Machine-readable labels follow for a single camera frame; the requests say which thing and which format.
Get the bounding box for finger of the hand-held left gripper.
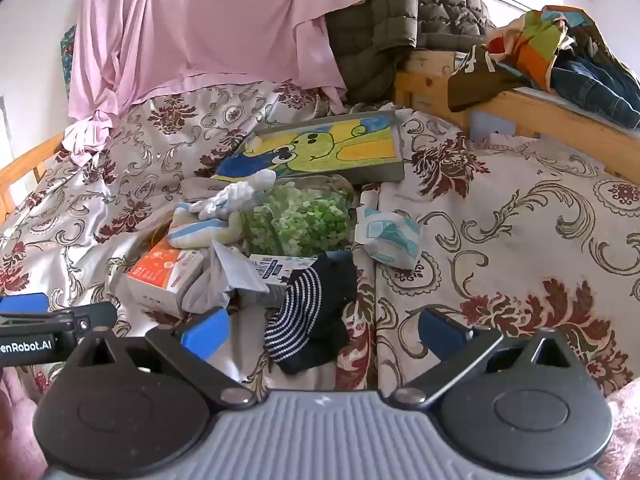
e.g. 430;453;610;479
0;292;119;335

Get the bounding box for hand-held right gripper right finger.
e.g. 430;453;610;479
392;307;568;408

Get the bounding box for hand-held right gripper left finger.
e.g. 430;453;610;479
65;306;258;408

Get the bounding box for light grey cloth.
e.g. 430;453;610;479
181;240;272;314

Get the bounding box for navy striped sock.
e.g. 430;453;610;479
263;251;359;376

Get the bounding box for teal and white tissue packet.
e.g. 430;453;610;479
353;204;424;272

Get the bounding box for white gauze cloth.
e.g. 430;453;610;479
189;169;279;222

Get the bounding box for frog painting tray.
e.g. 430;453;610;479
212;110;407;187

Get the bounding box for person's left forearm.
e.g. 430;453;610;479
0;366;49;480

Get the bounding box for orange and white box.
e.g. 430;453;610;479
125;237;207;319

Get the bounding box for white carton with blue print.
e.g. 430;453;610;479
239;252;322;311

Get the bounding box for blue striped white towel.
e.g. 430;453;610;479
167;202;247;252

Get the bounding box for clear bag of green pieces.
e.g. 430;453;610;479
240;175;359;257

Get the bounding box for pink fleece clothing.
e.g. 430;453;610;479
604;377;640;480

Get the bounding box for brown printed cloth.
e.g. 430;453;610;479
446;45;532;114

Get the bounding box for blue jeans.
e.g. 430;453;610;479
549;25;640;129

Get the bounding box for colourful patchwork cloth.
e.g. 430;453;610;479
486;5;597;92

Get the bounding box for olive puffer jacket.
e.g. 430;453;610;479
324;0;497;107

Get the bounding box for pink bed sheet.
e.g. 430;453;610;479
62;0;367;167

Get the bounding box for knotty wooden bed frame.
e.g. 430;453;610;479
394;50;640;182

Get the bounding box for teal wall poster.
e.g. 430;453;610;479
60;25;77;87

